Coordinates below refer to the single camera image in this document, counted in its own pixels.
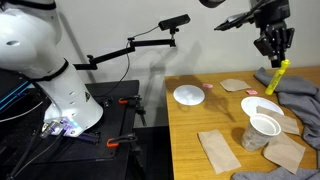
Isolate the black camera tripod arm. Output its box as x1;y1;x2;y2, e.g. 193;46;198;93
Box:
74;28;179;70

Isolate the brown napkin on plate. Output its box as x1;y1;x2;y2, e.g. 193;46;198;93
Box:
257;106;300;135

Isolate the pink sticky note at edge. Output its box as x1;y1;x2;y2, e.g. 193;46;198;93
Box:
203;83;213;89

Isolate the orange black clamp front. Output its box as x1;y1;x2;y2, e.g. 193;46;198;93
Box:
106;133;138;148

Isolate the grey sweatshirt cloth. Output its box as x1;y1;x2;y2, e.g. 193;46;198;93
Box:
231;76;320;180

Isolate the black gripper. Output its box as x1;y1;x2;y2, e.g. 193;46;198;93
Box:
250;0;295;68

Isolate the white plate near edge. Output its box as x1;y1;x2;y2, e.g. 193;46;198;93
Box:
173;85;205;106

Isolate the brown napkin behind cup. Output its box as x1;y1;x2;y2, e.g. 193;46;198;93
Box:
263;133;306;174

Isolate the orange black clamp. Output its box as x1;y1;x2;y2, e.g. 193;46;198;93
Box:
118;95;142;104
106;133;138;148

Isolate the orange black clamp rear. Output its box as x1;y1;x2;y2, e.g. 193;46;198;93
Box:
118;95;142;104

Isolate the white patterned paper cup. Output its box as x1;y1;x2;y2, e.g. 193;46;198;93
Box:
241;113;282;151

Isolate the large brown napkin front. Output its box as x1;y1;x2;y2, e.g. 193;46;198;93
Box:
220;79;249;92

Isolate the brown napkin right of cup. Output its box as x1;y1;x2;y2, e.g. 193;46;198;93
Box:
198;130;241;174

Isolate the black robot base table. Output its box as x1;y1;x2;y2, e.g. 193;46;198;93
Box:
0;80;173;180

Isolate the white plate near cup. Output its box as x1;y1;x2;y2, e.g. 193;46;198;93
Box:
241;96;284;116

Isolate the yellow highlighter marker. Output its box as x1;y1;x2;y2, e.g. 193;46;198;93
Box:
265;59;291;95

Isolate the black side camera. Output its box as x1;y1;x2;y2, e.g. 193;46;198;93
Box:
158;14;191;31

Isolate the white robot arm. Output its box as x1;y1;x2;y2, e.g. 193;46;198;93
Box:
0;0;295;137

